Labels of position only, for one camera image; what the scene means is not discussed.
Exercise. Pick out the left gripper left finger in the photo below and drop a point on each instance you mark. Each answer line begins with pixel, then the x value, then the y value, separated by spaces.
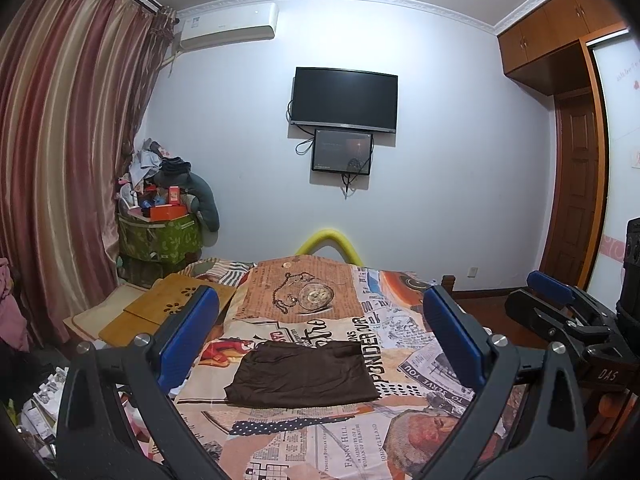
pixel 94 438

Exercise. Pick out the dark brown t-shirt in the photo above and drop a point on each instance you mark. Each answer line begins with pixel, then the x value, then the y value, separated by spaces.
pixel 282 375

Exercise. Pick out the wooden wardrobe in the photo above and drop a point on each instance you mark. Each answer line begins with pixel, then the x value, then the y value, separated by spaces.
pixel 543 51

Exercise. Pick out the orange box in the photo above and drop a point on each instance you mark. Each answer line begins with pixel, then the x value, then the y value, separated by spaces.
pixel 167 212

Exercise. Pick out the white wall socket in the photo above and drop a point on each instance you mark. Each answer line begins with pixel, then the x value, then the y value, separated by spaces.
pixel 471 272

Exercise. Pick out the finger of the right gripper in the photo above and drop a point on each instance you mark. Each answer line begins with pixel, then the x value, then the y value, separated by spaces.
pixel 550 288

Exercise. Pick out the printed newspaper pattern bed sheet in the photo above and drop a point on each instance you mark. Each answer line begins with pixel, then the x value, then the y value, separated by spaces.
pixel 311 301

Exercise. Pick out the wooden door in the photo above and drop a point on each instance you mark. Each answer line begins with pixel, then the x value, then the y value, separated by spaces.
pixel 575 187

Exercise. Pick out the grey stuffed toy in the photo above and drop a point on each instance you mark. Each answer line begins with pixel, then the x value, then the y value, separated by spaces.
pixel 177 172

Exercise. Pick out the wall mounted black television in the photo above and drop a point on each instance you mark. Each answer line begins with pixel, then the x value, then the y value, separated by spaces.
pixel 354 99

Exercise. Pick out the green patterned storage bin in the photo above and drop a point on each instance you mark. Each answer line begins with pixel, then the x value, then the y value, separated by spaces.
pixel 165 242

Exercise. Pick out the striped pink curtain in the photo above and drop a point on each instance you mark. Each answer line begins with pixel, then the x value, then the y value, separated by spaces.
pixel 76 78

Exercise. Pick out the black monitor on wall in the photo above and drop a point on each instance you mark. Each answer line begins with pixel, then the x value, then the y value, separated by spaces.
pixel 342 152

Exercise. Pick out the wooden bed post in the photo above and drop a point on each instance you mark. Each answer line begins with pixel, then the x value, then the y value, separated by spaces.
pixel 448 282

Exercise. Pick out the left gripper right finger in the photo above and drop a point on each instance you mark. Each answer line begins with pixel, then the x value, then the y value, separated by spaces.
pixel 548 439

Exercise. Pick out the wooden folding lap table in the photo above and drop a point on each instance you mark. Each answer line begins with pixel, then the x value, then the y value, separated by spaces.
pixel 147 313

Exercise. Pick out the white air conditioner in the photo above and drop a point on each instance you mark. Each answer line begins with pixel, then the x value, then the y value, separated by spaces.
pixel 255 22

